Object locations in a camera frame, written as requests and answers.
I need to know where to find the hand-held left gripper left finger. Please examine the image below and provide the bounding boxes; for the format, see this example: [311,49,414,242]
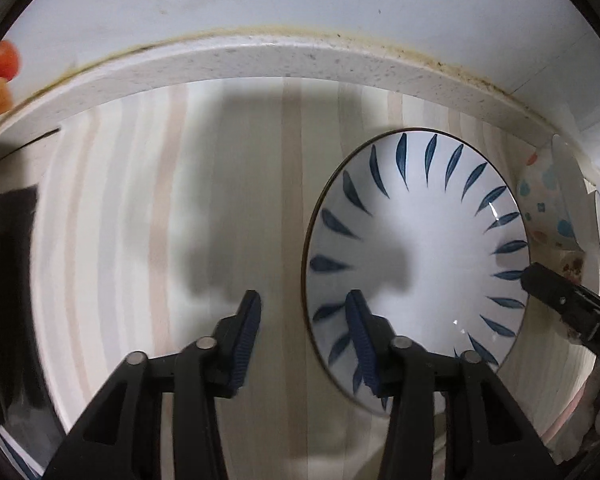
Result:
[42,290,262,480]

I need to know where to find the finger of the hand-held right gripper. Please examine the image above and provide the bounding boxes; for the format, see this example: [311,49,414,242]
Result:
[521,262,600,335]

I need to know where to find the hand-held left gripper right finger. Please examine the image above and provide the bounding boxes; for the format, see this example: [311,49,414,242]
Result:
[346,290,566,480]

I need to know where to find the white plate blue leaf pattern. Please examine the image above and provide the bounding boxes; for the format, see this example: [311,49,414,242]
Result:
[302,129,531,417]

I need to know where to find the white polka dot bowl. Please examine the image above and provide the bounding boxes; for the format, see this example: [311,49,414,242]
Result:
[516,134,597,253]

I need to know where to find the striped table mat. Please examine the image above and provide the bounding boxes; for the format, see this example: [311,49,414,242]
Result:
[29,77,600,480]

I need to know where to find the black object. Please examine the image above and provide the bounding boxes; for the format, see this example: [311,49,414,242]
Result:
[0,184,57,428]

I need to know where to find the red round object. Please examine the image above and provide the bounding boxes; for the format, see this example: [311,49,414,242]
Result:
[0,40,22,82]

